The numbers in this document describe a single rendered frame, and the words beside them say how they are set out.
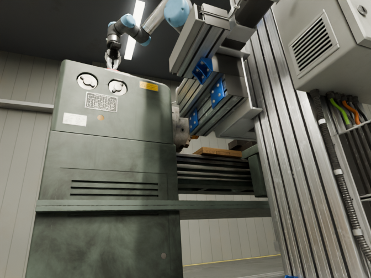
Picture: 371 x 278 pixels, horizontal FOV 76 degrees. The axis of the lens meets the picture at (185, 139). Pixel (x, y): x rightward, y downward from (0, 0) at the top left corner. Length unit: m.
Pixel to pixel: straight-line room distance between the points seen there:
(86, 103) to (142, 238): 0.67
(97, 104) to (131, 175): 0.39
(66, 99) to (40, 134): 3.32
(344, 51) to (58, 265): 1.11
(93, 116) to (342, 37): 1.00
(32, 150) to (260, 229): 4.29
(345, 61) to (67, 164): 1.03
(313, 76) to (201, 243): 4.05
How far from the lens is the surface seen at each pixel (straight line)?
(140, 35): 1.61
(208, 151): 1.48
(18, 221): 4.25
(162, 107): 1.36
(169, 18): 1.17
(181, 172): 1.37
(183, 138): 1.50
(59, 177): 1.12
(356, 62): 0.75
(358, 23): 0.70
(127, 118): 1.26
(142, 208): 1.10
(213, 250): 4.65
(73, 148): 1.16
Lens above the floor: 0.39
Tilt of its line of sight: 23 degrees up
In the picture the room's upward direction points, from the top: 4 degrees counter-clockwise
